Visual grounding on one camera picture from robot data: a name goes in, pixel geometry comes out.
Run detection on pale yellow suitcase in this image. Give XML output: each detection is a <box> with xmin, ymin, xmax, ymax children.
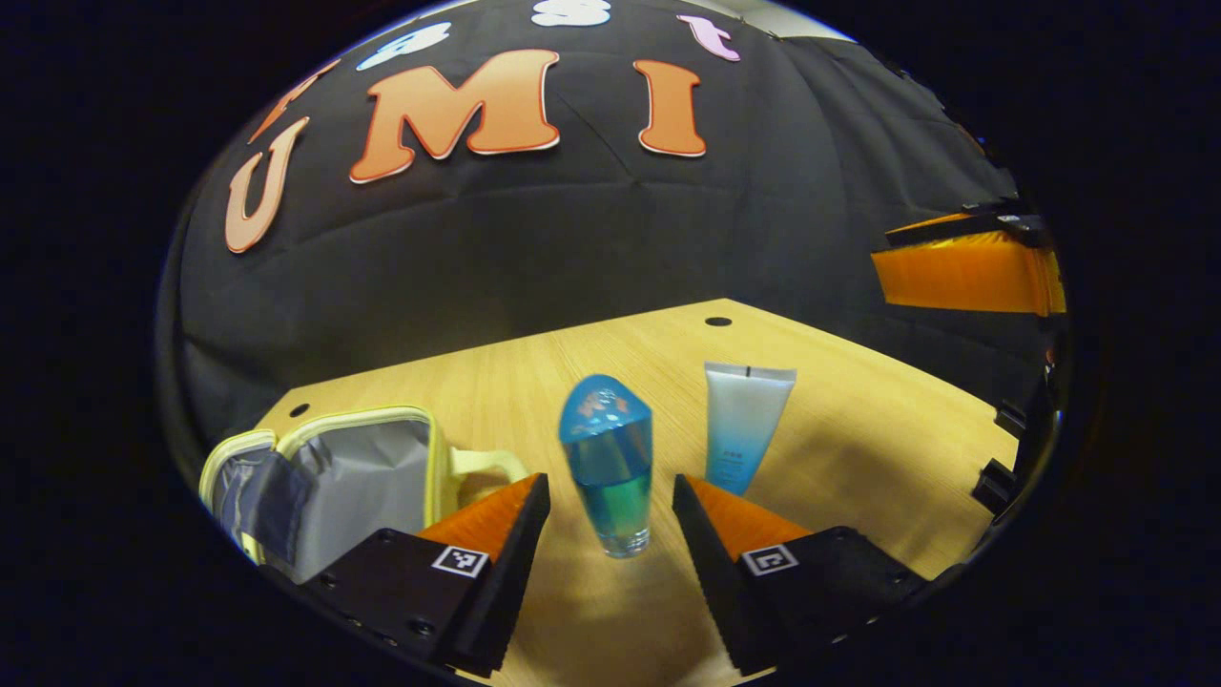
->
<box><xmin>198</xmin><ymin>406</ymin><xmax>530</xmax><ymax>585</ymax></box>

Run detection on blue cap clear bottle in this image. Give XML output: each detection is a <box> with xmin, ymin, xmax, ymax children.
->
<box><xmin>559</xmin><ymin>374</ymin><xmax>654</xmax><ymax>559</ymax></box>

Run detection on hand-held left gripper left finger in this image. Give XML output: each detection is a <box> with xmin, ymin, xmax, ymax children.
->
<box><xmin>300</xmin><ymin>472</ymin><xmax>552</xmax><ymax>678</ymax></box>

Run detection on black backdrop cloth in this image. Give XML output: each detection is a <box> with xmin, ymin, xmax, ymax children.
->
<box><xmin>157</xmin><ymin>0</ymin><xmax>1060</xmax><ymax>478</ymax></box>

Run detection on white and blue tube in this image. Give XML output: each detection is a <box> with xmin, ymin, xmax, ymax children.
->
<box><xmin>704</xmin><ymin>362</ymin><xmax>797</xmax><ymax>497</ymax></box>

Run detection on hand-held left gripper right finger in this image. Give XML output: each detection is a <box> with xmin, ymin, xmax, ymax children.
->
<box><xmin>673</xmin><ymin>474</ymin><xmax>931</xmax><ymax>678</ymax></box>

